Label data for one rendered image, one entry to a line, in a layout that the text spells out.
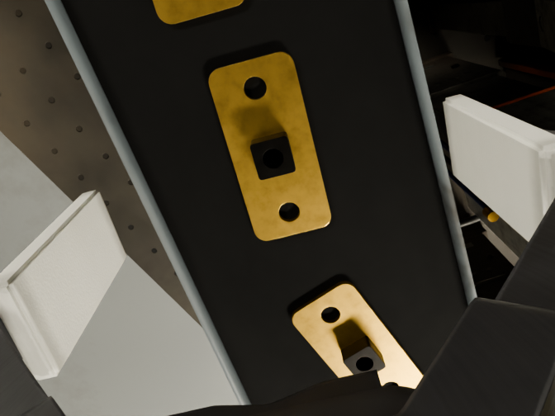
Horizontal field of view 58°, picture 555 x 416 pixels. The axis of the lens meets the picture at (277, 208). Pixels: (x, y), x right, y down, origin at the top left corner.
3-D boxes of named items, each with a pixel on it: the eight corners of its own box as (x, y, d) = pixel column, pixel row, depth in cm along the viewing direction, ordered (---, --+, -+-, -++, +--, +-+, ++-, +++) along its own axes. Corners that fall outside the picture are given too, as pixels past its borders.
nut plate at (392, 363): (429, 382, 28) (436, 398, 27) (372, 413, 29) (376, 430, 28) (348, 276, 26) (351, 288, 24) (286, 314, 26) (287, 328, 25)
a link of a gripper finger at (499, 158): (541, 148, 11) (575, 140, 11) (441, 98, 18) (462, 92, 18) (549, 264, 12) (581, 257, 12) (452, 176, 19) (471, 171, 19)
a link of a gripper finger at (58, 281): (59, 378, 13) (32, 384, 13) (128, 257, 20) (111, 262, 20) (8, 282, 12) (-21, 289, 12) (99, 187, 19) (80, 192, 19)
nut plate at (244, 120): (333, 222, 24) (335, 232, 23) (258, 240, 25) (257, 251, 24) (290, 48, 21) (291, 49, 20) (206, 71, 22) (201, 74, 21)
